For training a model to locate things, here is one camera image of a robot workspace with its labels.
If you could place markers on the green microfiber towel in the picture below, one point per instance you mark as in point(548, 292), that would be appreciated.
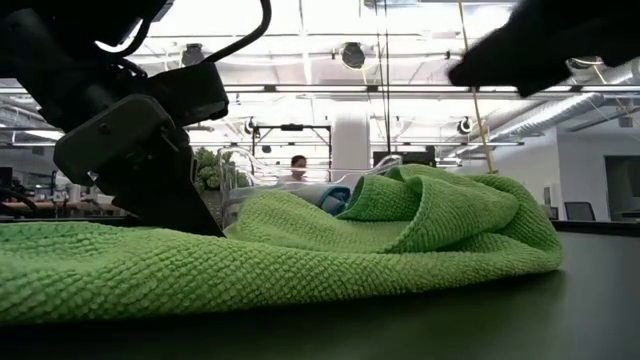
point(300, 260)

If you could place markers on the green spiky artificial plant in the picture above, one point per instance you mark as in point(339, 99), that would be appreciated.
point(210, 170)

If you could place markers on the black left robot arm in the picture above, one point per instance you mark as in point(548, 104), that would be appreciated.
point(60, 50)

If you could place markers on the light blue microfiber towel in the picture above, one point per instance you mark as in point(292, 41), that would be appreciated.
point(330, 197)

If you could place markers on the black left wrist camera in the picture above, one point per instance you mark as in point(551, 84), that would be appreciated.
point(190, 92)

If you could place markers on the clear plastic bin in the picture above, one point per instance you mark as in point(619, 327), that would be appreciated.
point(240, 170)

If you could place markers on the silver ventilation duct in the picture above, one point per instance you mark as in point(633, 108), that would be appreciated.
point(560, 112)

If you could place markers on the white building column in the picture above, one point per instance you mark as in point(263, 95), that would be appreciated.
point(351, 140)

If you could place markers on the white ceiling light strip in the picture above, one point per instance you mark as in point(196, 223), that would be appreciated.
point(350, 88)

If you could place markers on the person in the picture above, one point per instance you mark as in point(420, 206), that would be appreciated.
point(298, 167)

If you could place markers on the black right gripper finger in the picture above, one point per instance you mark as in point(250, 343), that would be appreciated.
point(515, 65)

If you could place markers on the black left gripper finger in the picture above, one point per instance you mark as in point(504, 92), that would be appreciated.
point(165, 210)

